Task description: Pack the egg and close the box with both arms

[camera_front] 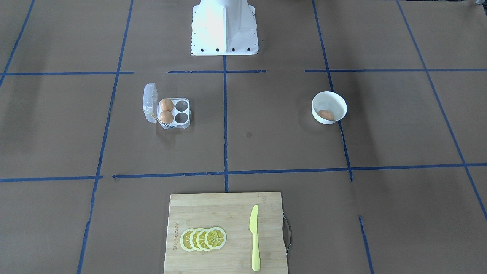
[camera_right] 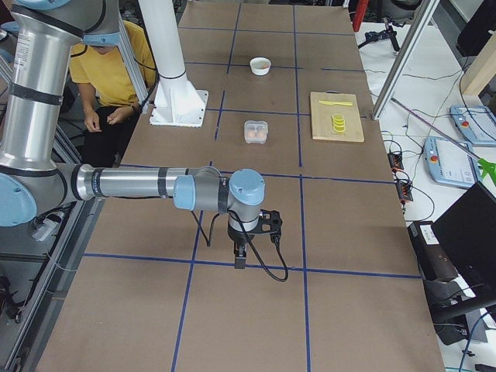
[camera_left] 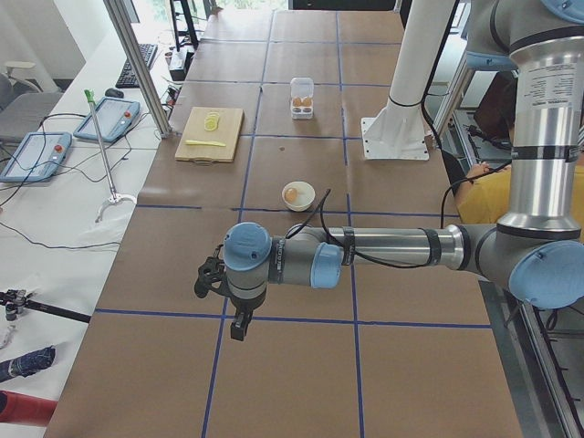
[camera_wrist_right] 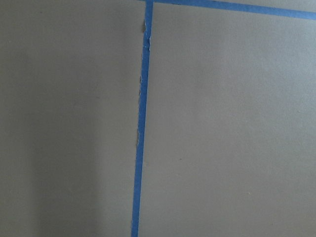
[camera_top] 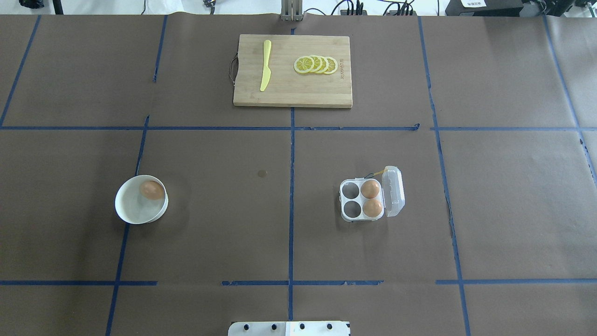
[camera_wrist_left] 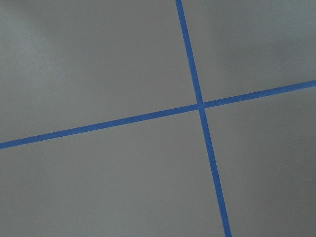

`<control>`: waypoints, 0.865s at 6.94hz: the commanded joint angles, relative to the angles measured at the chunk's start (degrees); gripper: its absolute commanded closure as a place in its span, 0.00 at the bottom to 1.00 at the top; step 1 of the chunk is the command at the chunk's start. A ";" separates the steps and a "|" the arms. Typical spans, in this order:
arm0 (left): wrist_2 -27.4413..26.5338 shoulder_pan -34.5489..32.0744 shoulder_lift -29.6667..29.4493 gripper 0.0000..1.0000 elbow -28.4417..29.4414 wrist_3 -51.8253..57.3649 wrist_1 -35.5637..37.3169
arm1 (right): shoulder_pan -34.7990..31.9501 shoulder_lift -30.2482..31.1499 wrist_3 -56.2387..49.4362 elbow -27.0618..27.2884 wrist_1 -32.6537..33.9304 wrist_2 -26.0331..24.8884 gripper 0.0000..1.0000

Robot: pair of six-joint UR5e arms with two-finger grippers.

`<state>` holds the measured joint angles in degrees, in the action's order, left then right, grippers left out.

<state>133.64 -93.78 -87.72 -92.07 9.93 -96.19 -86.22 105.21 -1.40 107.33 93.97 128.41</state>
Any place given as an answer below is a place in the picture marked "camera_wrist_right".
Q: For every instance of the crossing blue tape strip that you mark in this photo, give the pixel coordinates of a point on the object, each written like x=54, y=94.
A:
x=243, y=8

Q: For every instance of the long blue tape strip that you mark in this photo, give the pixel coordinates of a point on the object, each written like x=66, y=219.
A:
x=143, y=89

